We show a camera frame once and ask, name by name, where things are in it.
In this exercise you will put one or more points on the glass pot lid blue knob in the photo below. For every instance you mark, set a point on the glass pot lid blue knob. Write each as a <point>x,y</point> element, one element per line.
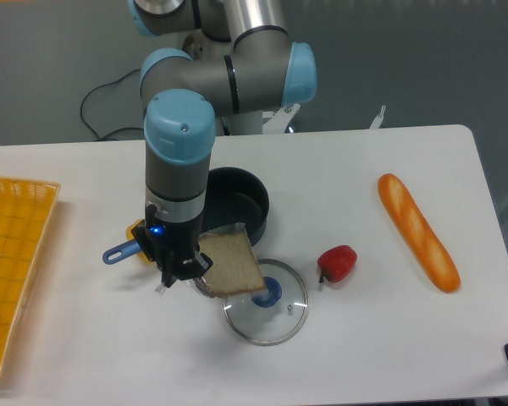
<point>276,314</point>

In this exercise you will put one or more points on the orange toy baguette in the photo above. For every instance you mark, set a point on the orange toy baguette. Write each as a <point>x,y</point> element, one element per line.
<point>413,227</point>

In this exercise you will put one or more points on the yellow woven basket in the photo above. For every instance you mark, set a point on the yellow woven basket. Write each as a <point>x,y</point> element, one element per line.
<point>26,206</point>

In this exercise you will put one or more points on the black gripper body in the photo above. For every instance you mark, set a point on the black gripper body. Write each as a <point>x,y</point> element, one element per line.
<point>155,235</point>

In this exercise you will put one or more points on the dark blue pot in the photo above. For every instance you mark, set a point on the dark blue pot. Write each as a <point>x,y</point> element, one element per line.
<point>235,195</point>

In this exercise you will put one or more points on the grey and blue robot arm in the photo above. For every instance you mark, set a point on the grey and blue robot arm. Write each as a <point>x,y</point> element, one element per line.
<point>182,97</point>

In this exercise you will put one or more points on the slice of toast bread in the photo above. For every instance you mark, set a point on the slice of toast bread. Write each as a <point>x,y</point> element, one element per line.
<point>235,269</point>

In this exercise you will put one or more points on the red toy pepper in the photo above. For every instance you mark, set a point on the red toy pepper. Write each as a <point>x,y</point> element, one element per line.
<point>336,264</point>

